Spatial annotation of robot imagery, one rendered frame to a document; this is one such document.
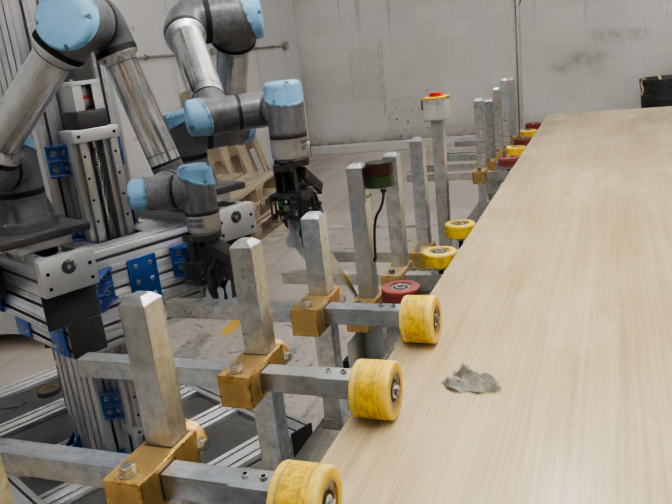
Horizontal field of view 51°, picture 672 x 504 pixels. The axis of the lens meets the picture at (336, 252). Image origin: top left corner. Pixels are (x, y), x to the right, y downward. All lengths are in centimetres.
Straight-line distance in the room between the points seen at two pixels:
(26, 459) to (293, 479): 36
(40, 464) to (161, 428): 17
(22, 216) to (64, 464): 103
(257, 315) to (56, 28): 81
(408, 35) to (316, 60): 127
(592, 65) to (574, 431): 854
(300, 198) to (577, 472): 76
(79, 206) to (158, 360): 131
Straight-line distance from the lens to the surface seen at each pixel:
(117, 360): 116
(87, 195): 205
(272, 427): 111
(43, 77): 164
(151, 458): 85
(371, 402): 94
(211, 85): 151
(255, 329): 104
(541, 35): 933
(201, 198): 155
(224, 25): 178
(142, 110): 170
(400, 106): 952
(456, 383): 105
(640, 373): 111
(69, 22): 158
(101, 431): 233
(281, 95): 137
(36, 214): 187
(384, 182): 142
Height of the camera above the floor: 139
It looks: 16 degrees down
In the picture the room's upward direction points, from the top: 6 degrees counter-clockwise
